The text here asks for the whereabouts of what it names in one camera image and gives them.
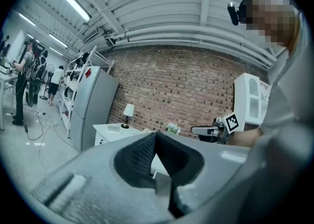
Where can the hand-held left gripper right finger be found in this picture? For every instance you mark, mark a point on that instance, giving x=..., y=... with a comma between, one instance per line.
x=216, y=159

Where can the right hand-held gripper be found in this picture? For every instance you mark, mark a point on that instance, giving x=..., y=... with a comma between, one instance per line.
x=231, y=122

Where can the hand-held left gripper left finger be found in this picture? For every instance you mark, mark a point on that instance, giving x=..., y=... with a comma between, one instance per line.
x=86, y=181

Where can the person's right forearm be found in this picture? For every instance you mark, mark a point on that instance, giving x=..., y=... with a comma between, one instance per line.
x=245, y=137

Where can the pale flower bouquet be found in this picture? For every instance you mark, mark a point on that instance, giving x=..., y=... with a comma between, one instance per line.
x=173, y=127

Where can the white table with drawers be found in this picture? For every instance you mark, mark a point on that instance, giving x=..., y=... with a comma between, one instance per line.
x=110, y=134

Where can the white arched door cabinet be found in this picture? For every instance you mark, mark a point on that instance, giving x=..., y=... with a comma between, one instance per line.
x=252, y=95

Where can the white power strip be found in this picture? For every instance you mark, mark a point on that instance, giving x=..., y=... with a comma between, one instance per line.
x=54, y=123

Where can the person's gray t-shirt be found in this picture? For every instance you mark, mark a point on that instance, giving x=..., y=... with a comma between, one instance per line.
x=282, y=144

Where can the white shade table lamp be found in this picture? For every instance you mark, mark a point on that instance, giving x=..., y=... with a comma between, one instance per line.
x=128, y=110

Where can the gray refrigerator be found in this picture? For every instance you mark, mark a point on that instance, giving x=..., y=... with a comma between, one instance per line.
x=93, y=105

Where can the white ceiling pipe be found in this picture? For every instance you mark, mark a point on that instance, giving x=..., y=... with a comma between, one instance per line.
x=196, y=30
x=196, y=39

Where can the white metal shelf rack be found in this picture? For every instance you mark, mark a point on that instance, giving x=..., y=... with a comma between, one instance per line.
x=71, y=83

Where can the red paper tag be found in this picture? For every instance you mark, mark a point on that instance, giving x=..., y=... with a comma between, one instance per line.
x=88, y=73

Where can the black standing fan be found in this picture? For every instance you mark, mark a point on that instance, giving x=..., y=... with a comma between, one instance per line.
x=49, y=70

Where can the white work table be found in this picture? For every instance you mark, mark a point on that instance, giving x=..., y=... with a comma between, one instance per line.
x=6, y=78

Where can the person's head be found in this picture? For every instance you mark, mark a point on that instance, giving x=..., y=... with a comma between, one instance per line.
x=269, y=16

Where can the long ceiling tube light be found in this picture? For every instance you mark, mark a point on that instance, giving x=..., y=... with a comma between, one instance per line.
x=27, y=19
x=58, y=40
x=73, y=2

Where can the ceiling air vent unit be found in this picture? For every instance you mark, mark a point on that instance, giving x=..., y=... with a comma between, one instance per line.
x=89, y=35

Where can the black head-mounted camera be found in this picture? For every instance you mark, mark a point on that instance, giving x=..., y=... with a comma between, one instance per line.
x=233, y=13

